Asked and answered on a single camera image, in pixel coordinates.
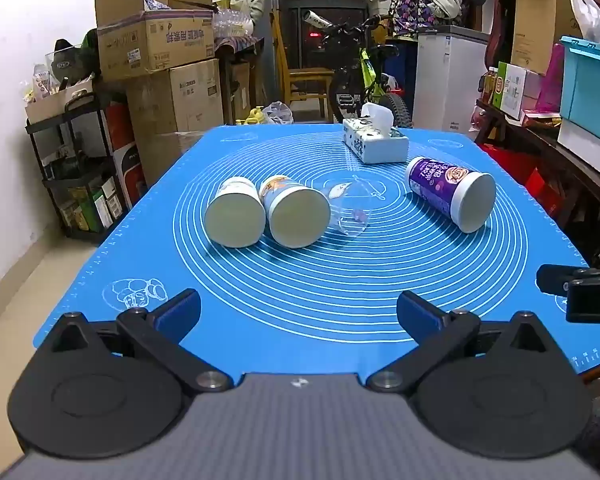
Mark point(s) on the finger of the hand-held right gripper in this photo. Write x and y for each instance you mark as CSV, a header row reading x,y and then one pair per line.
x,y
552,279

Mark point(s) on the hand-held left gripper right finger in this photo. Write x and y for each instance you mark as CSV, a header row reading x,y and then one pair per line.
x,y
419,312

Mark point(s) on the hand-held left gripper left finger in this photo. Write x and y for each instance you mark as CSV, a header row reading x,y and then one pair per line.
x,y
182,310

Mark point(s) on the white paper cup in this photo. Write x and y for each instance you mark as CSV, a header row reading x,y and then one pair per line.
x,y
235,220

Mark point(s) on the clear plastic cup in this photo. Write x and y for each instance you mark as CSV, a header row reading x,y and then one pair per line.
x,y
349,212

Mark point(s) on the purple paper cup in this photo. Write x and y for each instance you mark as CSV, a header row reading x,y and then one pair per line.
x,y
437,185

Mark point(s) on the blue silicone mat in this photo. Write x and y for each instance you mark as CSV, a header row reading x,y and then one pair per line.
x,y
305,285

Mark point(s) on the dark wooden side table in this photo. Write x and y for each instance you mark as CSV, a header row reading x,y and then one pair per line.
x,y
555,152

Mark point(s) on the white storage box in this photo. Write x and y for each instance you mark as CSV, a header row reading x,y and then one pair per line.
x,y
585,147

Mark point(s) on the red and white box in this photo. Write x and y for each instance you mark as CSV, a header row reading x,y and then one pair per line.
x,y
125,160

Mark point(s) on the patterned tissue box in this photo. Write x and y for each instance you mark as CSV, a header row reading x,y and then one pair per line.
x,y
377,145

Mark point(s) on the pink box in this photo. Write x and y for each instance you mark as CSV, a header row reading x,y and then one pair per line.
x,y
534,89

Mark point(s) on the green and white box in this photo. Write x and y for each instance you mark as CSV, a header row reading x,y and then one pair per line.
x,y
510,87

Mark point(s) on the blue plastic crate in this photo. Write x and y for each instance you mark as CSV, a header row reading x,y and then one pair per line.
x,y
587,85

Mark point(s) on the large cardboard box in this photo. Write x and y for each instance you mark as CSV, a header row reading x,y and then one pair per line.
x,y
175,105

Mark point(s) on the yellow toy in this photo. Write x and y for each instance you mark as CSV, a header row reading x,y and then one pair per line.
x,y
251,116

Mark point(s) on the black shelf cart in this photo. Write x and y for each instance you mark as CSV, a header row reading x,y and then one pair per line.
x,y
75,125

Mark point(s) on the clear plastic bag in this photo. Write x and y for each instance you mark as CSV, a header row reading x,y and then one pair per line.
x,y
279,112

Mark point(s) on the white chest freezer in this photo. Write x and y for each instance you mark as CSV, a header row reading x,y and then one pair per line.
x,y
445,80

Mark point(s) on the black and green bicycle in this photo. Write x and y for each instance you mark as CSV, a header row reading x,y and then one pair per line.
x,y
350,85

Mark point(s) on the shallow cardboard tray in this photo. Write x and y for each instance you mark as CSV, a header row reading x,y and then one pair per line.
x,y
55,102

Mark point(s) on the tall cardboard box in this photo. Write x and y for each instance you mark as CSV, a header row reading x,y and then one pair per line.
x,y
537,25

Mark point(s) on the wooden chair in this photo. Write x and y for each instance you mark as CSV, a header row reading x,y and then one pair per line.
x,y
305,80

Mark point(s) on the printed cardboard box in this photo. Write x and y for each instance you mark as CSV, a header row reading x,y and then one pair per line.
x,y
150,47

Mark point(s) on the pack of water bottles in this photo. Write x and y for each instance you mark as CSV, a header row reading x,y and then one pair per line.
x,y
232,22

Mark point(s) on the floral fabric bag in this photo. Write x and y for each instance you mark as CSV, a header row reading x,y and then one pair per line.
x,y
412,7

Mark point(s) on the open cardboard box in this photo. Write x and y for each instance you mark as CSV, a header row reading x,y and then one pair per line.
x,y
125,0

